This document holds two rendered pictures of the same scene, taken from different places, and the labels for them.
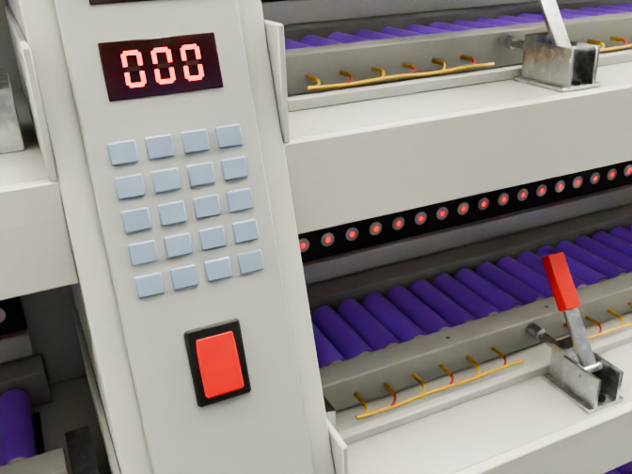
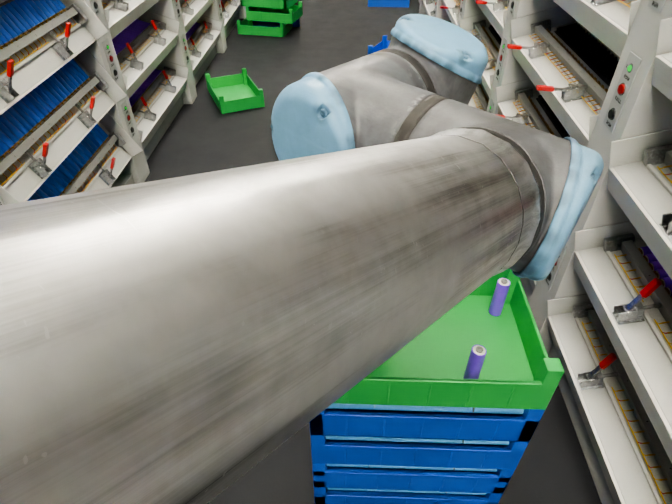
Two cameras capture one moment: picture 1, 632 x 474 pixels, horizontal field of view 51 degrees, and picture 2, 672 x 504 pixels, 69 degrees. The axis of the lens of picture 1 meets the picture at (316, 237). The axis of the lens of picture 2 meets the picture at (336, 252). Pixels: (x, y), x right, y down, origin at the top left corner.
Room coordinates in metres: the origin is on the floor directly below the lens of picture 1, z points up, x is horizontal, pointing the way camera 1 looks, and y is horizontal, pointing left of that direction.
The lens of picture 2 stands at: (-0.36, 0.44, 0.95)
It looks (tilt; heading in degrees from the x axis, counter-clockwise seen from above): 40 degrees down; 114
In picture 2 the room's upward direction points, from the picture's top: straight up
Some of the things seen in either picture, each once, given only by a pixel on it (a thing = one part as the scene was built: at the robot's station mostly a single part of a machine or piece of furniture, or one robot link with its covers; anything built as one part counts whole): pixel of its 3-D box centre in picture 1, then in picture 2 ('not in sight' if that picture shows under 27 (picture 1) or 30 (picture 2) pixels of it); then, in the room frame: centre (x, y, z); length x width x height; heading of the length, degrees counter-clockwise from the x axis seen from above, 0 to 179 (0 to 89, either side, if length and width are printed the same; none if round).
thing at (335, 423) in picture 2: not in sight; (415, 361); (-0.44, 0.90, 0.36); 0.30 x 0.20 x 0.08; 22
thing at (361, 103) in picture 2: not in sight; (360, 127); (-0.49, 0.79, 0.77); 0.12 x 0.12 x 0.09; 74
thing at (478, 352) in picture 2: not in sight; (474, 365); (-0.36, 0.86, 0.44); 0.02 x 0.02 x 0.06
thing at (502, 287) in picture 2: not in sight; (499, 296); (-0.35, 1.00, 0.44); 0.02 x 0.02 x 0.06
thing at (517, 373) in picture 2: not in sight; (421, 325); (-0.44, 0.90, 0.44); 0.30 x 0.20 x 0.08; 22
